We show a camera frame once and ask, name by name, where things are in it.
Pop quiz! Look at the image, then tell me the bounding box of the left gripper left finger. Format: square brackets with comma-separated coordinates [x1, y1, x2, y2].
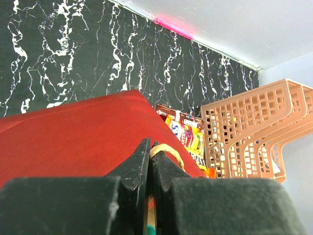
[0, 138, 151, 235]

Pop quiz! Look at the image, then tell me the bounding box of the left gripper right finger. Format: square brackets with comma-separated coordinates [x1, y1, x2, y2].
[152, 142, 306, 235]

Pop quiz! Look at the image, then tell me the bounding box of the teal fox's candy bag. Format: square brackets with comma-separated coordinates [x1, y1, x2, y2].
[147, 224, 156, 235]

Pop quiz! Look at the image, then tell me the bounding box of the colourful fruit candy bag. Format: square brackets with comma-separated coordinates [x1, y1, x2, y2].
[165, 117, 217, 179]

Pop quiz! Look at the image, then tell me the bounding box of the red paper bag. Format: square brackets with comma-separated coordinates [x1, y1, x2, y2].
[0, 90, 203, 188]

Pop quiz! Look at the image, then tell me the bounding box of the pink plastic desk organizer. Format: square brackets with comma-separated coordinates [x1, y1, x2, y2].
[201, 79, 313, 179]

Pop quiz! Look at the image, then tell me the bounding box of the pink tape strip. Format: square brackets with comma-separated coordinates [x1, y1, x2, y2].
[155, 18, 194, 40]

